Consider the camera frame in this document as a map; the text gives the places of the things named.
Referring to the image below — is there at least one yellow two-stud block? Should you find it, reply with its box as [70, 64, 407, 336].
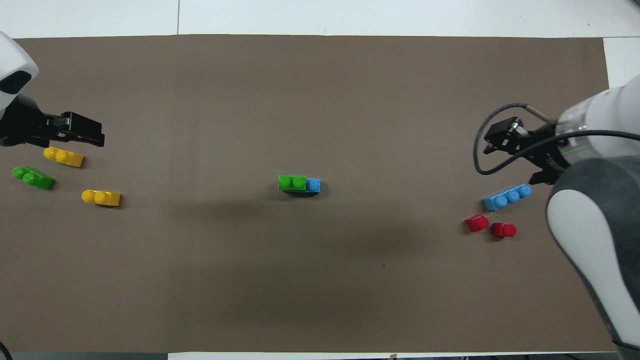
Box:
[81, 189, 122, 207]
[43, 146, 85, 168]

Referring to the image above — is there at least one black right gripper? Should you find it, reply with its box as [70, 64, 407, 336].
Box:
[484, 116, 571, 186]

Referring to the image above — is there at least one brown table mat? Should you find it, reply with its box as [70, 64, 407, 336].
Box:
[0, 34, 617, 354]

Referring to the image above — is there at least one blue three-stud block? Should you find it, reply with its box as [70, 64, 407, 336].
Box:
[291, 178, 321, 197]
[482, 184, 533, 212]

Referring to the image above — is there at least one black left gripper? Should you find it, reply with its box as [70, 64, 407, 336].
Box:
[0, 94, 106, 148]

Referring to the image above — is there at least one green two-stud block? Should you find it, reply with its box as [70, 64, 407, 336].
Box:
[278, 174, 307, 192]
[11, 166, 55, 190]

